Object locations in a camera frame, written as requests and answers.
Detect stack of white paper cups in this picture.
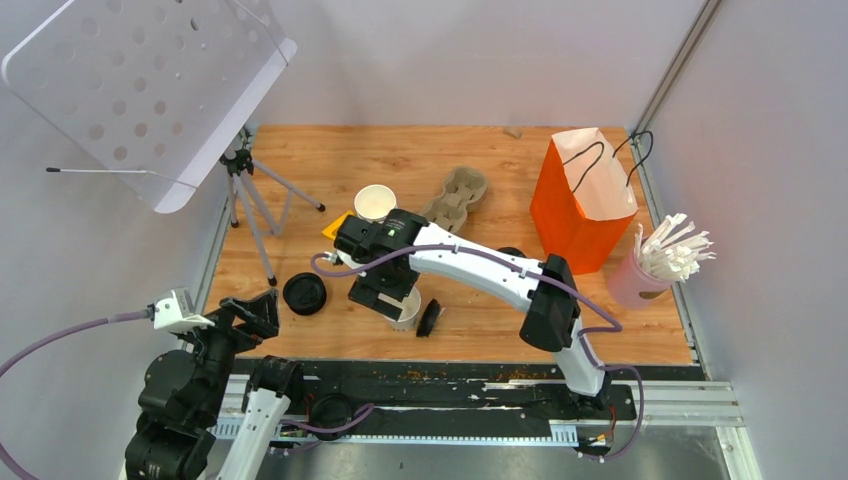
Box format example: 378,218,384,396
353,184,397,222

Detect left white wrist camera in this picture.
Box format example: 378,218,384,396
152,287,215,334

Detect stacked pulp cup carriers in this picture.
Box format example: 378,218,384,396
420,166,488,234

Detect orange paper bag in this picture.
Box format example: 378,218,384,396
530,128,638,275

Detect clear perforated acrylic panel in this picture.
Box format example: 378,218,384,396
2,1,297,214

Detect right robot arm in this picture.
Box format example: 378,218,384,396
322,209,611,418

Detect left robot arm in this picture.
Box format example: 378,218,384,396
125,288,307,479

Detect pink cup of wrapped straws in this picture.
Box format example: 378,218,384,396
607,213,717,309

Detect yellow plastic triangle holder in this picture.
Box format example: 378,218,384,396
321,210,355,240

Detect single white paper cup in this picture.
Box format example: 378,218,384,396
497,246,526,258

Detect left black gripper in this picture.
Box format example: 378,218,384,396
175,285,280,419

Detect white tripod stand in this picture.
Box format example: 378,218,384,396
219,147,326,287

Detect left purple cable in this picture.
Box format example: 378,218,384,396
0,309,157,480

